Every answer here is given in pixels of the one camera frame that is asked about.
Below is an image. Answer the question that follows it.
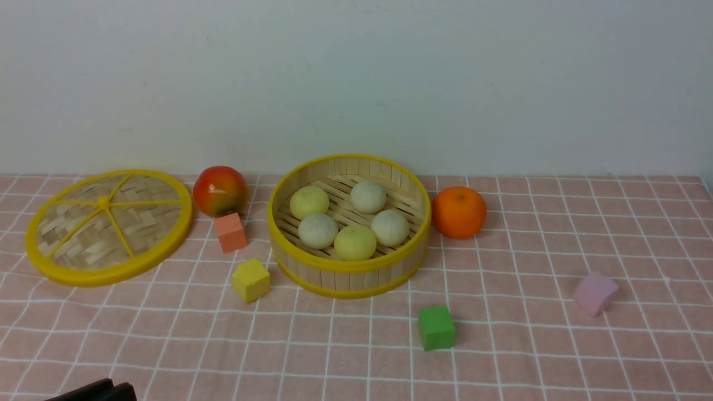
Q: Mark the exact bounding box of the white bun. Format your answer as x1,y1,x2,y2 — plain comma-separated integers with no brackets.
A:
371,209,409,248
350,180,387,214
298,213,339,250

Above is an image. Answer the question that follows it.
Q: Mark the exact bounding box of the yellow bun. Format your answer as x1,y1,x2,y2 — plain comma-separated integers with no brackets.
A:
333,225,378,261
289,185,330,220

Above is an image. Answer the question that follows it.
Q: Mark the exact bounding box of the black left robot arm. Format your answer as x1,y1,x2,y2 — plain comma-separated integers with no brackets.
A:
48,378,137,401

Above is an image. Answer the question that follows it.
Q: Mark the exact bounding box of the yellow rimmed bamboo steamer tray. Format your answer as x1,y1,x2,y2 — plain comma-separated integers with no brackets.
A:
267,153,431,299

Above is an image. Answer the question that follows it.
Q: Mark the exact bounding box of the yellow rimmed bamboo steamer lid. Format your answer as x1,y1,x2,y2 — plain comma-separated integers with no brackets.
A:
25,169,193,287

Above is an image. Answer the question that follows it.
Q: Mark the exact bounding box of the orange fruit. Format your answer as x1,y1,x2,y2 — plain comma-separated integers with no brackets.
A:
431,186,488,239

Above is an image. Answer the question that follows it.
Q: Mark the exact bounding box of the orange foam cube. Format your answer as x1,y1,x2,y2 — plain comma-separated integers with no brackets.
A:
214,213,248,253

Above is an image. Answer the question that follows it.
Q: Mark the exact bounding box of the yellow foam cube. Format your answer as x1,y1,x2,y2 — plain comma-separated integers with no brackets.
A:
232,258,271,304

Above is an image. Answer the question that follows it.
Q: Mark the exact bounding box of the red yellow apple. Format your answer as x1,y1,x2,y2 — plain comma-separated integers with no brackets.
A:
193,165,250,218

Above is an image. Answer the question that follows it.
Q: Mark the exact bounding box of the green foam cube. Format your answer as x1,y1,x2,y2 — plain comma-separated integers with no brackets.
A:
418,306,456,352

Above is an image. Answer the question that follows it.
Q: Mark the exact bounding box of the pink checkered tablecloth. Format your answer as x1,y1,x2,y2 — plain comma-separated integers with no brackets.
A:
1,173,712,400

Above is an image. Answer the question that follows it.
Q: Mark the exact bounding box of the pink foam block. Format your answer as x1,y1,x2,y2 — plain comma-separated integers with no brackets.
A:
573,271,621,317

